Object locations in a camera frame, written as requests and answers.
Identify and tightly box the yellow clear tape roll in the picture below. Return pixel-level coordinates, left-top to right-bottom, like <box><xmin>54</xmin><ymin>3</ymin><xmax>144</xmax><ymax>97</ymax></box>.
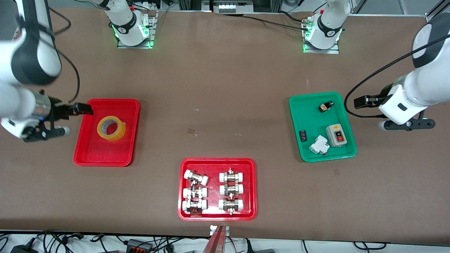
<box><xmin>97</xmin><ymin>116</ymin><xmax>126</xmax><ymax>142</ymax></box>

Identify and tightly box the empty-type red plastic tray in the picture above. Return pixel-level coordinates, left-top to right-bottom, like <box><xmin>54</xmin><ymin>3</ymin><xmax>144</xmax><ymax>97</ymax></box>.
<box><xmin>73</xmin><ymin>99</ymin><xmax>140</xmax><ymax>167</ymax></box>

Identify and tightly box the green plastic tray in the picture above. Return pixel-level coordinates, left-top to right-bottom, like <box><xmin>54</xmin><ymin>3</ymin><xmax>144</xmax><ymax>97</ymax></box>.
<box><xmin>289</xmin><ymin>92</ymin><xmax>358</xmax><ymax>163</ymax></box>

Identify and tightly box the red tray holding fittings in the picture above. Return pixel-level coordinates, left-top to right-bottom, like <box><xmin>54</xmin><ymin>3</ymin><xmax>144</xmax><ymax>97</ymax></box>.
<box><xmin>178</xmin><ymin>158</ymin><xmax>257</xmax><ymax>221</ymax></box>

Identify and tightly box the white circuit breaker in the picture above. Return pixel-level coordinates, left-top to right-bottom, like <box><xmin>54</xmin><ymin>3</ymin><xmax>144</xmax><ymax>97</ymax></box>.
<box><xmin>309</xmin><ymin>136</ymin><xmax>330</xmax><ymax>155</ymax></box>

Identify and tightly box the tilted white metal pipe fitting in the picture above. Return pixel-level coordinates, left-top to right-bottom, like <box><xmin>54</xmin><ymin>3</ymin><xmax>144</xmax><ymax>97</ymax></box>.
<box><xmin>184</xmin><ymin>170</ymin><xmax>209</xmax><ymax>186</ymax></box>

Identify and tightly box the black orange power adapter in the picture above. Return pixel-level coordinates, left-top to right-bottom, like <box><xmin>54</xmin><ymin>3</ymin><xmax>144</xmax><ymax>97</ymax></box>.
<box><xmin>126</xmin><ymin>239</ymin><xmax>154</xmax><ymax>252</ymax></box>

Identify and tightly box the grey power strip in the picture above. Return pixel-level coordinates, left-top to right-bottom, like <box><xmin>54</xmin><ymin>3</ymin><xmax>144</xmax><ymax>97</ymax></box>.
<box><xmin>211</xmin><ymin>0</ymin><xmax>254</xmax><ymax>14</ymax></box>

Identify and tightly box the red metal bar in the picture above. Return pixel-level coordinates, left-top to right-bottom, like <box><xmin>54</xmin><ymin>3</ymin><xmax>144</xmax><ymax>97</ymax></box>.
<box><xmin>202</xmin><ymin>226</ymin><xmax>229</xmax><ymax>253</ymax></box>

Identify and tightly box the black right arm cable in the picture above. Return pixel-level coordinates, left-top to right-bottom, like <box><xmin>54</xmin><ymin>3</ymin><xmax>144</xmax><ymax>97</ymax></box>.
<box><xmin>46</xmin><ymin>6</ymin><xmax>81</xmax><ymax>104</ymax></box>

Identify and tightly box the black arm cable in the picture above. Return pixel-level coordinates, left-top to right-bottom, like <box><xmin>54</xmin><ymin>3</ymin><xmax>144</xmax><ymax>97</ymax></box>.
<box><xmin>345</xmin><ymin>33</ymin><xmax>450</xmax><ymax>118</ymax></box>
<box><xmin>46</xmin><ymin>6</ymin><xmax>81</xmax><ymax>104</ymax></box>

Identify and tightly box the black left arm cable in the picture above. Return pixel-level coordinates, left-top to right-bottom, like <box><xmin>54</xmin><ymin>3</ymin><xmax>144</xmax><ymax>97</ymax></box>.
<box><xmin>345</xmin><ymin>33</ymin><xmax>450</xmax><ymax>118</ymax></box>

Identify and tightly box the grey switch box red button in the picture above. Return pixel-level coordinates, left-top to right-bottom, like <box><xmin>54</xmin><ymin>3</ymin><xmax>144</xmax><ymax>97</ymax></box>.
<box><xmin>326</xmin><ymin>124</ymin><xmax>347</xmax><ymax>147</ymax></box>

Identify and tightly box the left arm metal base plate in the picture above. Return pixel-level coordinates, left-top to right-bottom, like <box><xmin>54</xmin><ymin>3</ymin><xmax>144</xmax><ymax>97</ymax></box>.
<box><xmin>303</xmin><ymin>18</ymin><xmax>340</xmax><ymax>54</ymax></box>

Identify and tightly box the aluminium frame profile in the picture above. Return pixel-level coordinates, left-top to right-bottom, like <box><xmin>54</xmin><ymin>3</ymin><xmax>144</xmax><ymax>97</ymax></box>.
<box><xmin>425</xmin><ymin>0</ymin><xmax>450</xmax><ymax>26</ymax></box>

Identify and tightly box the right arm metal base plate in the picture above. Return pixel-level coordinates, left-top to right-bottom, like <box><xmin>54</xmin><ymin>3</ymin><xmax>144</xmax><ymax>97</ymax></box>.
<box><xmin>117</xmin><ymin>11</ymin><xmax>157</xmax><ymax>49</ymax></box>

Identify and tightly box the black floor cable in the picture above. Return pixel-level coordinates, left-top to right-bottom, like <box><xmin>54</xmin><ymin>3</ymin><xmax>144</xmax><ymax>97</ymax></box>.
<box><xmin>353</xmin><ymin>241</ymin><xmax>388</xmax><ymax>251</ymax></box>
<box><xmin>35</xmin><ymin>230</ymin><xmax>85</xmax><ymax>248</ymax></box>

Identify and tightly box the long black table cable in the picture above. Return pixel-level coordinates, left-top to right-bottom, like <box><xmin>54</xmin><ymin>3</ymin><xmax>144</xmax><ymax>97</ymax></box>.
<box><xmin>242</xmin><ymin>15</ymin><xmax>311</xmax><ymax>31</ymax></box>

